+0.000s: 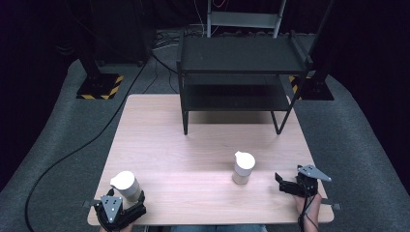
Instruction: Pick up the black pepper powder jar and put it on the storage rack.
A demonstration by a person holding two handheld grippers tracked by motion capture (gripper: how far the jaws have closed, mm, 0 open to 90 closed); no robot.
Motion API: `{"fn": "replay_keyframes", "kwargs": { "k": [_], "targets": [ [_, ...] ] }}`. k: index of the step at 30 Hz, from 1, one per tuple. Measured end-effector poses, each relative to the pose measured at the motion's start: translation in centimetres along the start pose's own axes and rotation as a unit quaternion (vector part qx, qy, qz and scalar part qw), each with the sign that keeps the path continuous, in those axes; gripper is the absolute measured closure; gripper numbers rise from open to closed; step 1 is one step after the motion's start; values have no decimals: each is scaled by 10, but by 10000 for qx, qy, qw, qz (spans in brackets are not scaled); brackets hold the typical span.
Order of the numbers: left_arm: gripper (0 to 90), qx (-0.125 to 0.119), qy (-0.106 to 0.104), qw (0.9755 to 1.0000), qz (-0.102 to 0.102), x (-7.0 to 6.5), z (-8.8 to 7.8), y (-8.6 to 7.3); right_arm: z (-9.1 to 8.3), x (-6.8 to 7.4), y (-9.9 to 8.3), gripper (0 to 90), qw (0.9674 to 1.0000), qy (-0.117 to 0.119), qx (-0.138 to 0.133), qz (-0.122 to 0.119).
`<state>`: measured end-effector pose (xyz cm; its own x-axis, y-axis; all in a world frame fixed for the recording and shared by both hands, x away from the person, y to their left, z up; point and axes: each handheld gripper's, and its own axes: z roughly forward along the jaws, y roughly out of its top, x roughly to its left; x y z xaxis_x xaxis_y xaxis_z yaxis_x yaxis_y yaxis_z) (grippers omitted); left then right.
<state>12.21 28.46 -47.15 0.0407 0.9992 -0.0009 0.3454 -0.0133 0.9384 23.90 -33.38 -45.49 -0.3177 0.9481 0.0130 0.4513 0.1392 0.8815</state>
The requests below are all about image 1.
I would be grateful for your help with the clear jar with white lid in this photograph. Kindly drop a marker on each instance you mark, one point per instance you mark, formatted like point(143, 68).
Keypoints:
point(126, 186)
point(243, 167)

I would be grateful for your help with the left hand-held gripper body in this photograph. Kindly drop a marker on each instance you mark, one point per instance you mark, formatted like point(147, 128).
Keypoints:
point(112, 208)

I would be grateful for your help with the grey metal frame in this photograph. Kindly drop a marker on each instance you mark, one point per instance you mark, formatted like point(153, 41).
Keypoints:
point(245, 19)

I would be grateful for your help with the black metal shelf rack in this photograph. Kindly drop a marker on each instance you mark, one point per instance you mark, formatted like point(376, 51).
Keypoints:
point(241, 54)

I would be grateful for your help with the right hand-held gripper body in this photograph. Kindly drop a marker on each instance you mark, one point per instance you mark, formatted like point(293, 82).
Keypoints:
point(306, 185)

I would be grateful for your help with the grey tape strip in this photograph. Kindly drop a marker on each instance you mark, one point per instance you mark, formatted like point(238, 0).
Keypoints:
point(92, 203)
point(332, 204)

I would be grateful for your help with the person's left hand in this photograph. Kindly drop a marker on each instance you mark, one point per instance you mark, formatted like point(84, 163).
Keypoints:
point(112, 229)

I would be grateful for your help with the person's right hand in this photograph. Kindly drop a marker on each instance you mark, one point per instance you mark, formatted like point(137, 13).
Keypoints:
point(312, 209)

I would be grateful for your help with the striped black stand base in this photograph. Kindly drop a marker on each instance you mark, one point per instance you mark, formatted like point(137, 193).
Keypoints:
point(100, 86)
point(314, 88)

